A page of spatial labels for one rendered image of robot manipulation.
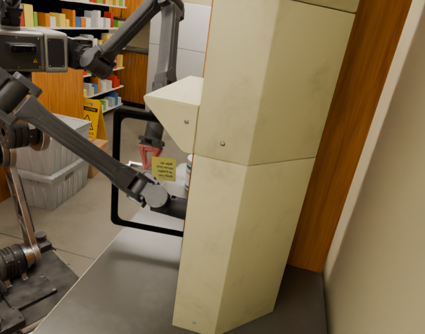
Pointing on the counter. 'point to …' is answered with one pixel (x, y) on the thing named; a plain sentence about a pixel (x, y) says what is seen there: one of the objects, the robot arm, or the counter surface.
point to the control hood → (179, 110)
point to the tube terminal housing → (254, 154)
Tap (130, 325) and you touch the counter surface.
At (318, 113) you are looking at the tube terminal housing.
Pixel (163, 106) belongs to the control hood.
